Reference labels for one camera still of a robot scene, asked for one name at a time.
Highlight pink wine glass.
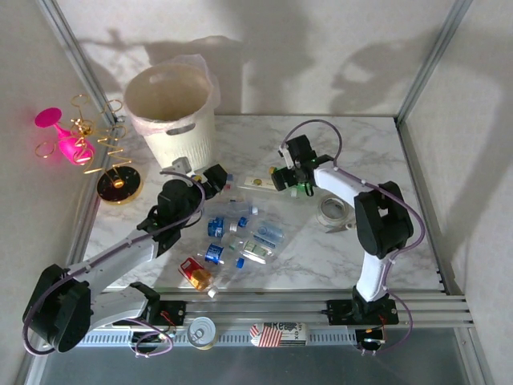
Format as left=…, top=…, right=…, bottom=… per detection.
left=34, top=107, right=97, bottom=167

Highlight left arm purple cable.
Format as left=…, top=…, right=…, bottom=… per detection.
left=22, top=170, right=208, bottom=359

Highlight large clear bottle blue cap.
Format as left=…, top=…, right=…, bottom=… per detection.
left=208, top=195, right=261, bottom=221

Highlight aluminium corner post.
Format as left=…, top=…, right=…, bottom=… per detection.
left=34, top=0, right=121, bottom=124
left=394, top=0, right=475, bottom=125

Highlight clear bottle green white label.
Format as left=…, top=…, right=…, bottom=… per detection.
left=228, top=233, right=278, bottom=269

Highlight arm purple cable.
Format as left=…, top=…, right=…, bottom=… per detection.
left=22, top=170, right=208, bottom=359
left=281, top=119, right=426, bottom=357

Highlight blue label bottle white cap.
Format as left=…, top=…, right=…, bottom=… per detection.
left=206, top=215, right=240, bottom=238

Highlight white tape roll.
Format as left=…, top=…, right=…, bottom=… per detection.
left=317, top=193, right=354, bottom=229

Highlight white plastic bin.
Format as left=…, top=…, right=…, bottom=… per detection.
left=123, top=63, right=218, bottom=178

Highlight white handled scissors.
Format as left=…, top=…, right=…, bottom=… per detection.
left=323, top=219, right=358, bottom=235

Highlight silver tin can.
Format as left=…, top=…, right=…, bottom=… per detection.
left=186, top=316, right=218, bottom=351

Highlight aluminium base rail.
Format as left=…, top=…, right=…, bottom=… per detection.
left=38, top=289, right=476, bottom=350

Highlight orange drink bottle red label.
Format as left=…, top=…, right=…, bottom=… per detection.
left=177, top=256, right=220, bottom=300

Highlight clear bottle light blue label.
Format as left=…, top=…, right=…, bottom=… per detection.
left=248, top=219, right=286, bottom=249

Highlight rectangular clear bottle lime label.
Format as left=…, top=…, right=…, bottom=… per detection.
left=237, top=174, right=278, bottom=193

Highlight grey slotted cable duct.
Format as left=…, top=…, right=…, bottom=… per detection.
left=50, top=328, right=358, bottom=348

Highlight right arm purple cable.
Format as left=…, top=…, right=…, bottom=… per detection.
left=281, top=119, right=426, bottom=357

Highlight gold wire stand black base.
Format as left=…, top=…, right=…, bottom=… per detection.
left=34, top=93, right=144, bottom=206

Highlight aluminium side rail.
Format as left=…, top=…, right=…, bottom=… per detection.
left=394, top=118, right=496, bottom=385
left=15, top=120, right=121, bottom=385

